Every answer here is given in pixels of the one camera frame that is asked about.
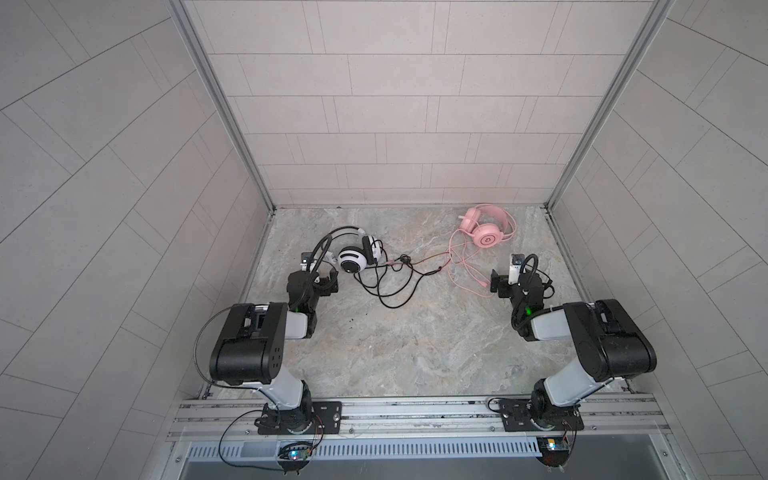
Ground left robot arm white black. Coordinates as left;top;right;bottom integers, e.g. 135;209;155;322
202;270;342;435

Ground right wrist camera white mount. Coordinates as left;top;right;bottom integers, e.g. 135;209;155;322
507;253;525;285

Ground circuit board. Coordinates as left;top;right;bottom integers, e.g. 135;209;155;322
277;441;314;462
536;437;571;468

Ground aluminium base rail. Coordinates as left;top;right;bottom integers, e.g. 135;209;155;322
167;394;671;441

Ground white black headphones with cable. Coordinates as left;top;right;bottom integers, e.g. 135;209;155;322
311;225;448;310

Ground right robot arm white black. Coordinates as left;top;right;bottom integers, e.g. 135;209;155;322
488;254;657;431

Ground left circuit board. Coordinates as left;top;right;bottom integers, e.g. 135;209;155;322
277;441;314;462

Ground pink headphones with cable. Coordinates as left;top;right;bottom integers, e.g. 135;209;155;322
447;203;518;288

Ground white vent grille strip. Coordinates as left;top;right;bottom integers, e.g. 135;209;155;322
187;437;542;463

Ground right circuit board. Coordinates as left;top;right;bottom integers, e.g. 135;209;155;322
536;437;571;468

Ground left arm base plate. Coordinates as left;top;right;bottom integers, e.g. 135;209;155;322
254;401;343;435

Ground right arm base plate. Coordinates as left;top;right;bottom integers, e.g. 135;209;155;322
488;398;584;433

